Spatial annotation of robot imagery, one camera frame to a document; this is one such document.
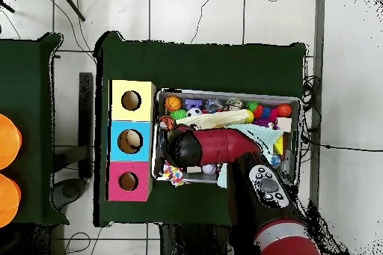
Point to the orange basketball toy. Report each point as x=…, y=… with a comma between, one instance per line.
x=173, y=103

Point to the black and white soccer ball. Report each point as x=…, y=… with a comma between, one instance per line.
x=194, y=112

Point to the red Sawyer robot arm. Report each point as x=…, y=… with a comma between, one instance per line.
x=227, y=146

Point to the colourful polka dot cloth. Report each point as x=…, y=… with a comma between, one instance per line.
x=173, y=175

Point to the mint green waffle cloth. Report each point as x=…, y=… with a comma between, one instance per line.
x=263, y=138

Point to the clear mesh bin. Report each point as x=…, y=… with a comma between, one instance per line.
x=295, y=174

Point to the wooden box with three holes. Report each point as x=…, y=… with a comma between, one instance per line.
x=147, y=159

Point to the plain wooden block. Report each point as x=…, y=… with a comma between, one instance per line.
x=284, y=124

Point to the yellow ball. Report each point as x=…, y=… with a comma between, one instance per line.
x=249, y=116

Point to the dark green covered side table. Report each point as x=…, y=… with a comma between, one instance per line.
x=30, y=87

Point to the black upright panel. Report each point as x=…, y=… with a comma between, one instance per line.
x=86, y=123

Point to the grey floor stand base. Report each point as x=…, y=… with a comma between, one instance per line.
x=70, y=192

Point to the black rod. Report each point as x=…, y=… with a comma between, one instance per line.
x=6, y=6
x=70, y=4

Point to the cream yellow cloth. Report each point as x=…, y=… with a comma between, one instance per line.
x=215, y=120

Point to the small orange ball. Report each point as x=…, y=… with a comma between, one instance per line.
x=284, y=110

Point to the dark green table cloth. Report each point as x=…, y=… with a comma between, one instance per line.
x=197, y=63

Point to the orange round bowl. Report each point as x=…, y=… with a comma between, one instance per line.
x=7, y=201
x=7, y=141

